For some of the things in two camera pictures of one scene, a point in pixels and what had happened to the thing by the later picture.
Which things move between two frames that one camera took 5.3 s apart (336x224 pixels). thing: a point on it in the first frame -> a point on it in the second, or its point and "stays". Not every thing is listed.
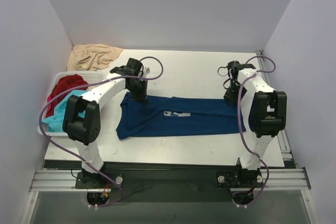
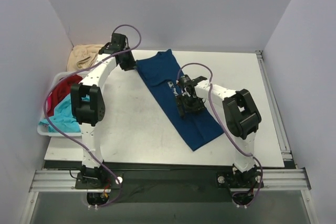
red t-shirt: [66, 81] stays
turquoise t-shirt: [55, 123] stays
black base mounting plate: [174, 186] stays
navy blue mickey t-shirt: [160, 116] -> [161, 71]
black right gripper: [232, 96] -> [189, 106]
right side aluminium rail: [286, 152] stays
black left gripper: [139, 94] -> [128, 63]
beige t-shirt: [92, 56] stays
